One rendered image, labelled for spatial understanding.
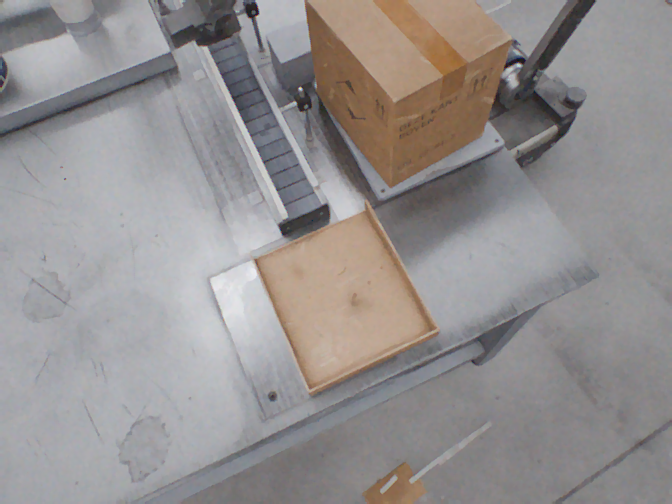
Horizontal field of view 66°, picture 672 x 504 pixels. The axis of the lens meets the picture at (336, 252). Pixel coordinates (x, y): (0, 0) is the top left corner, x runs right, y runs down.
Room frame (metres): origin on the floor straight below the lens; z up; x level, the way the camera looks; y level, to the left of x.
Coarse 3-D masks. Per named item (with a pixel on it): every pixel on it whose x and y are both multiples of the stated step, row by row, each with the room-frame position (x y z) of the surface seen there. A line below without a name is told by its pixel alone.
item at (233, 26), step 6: (234, 12) 0.94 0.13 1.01; (234, 18) 0.93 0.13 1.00; (228, 24) 0.92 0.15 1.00; (234, 24) 0.92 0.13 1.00; (204, 30) 0.89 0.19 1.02; (222, 30) 0.88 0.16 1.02; (228, 30) 0.91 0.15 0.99; (234, 30) 0.91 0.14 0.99; (240, 30) 0.91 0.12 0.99; (204, 36) 0.90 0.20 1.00; (210, 36) 0.90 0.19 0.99; (216, 36) 0.90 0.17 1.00; (222, 36) 0.90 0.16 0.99; (198, 42) 0.89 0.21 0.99; (204, 42) 0.89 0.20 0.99
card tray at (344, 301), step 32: (352, 224) 0.49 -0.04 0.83; (288, 256) 0.44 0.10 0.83; (320, 256) 0.43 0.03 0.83; (352, 256) 0.42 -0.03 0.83; (384, 256) 0.41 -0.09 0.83; (288, 288) 0.37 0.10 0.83; (320, 288) 0.36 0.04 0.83; (352, 288) 0.35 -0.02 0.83; (384, 288) 0.34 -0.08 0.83; (416, 288) 0.32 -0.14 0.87; (288, 320) 0.31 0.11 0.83; (320, 320) 0.30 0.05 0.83; (352, 320) 0.29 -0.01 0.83; (384, 320) 0.28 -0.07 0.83; (416, 320) 0.27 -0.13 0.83; (320, 352) 0.24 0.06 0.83; (352, 352) 0.23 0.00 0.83; (384, 352) 0.22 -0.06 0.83; (320, 384) 0.18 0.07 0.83
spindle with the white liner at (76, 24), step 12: (48, 0) 1.12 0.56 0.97; (60, 0) 1.10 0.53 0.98; (72, 0) 1.11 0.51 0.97; (84, 0) 1.13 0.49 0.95; (60, 12) 1.11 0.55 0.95; (72, 12) 1.11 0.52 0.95; (84, 12) 1.12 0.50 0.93; (96, 12) 1.16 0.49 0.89; (72, 24) 1.10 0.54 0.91; (84, 24) 1.11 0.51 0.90; (96, 24) 1.12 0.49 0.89
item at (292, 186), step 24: (216, 48) 0.99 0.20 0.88; (240, 72) 0.90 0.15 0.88; (240, 96) 0.83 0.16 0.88; (264, 96) 0.82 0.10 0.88; (264, 120) 0.75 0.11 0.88; (264, 144) 0.69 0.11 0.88; (288, 144) 0.68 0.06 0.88; (288, 168) 0.62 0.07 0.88; (288, 192) 0.56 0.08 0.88; (312, 192) 0.55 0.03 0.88; (288, 216) 0.51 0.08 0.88
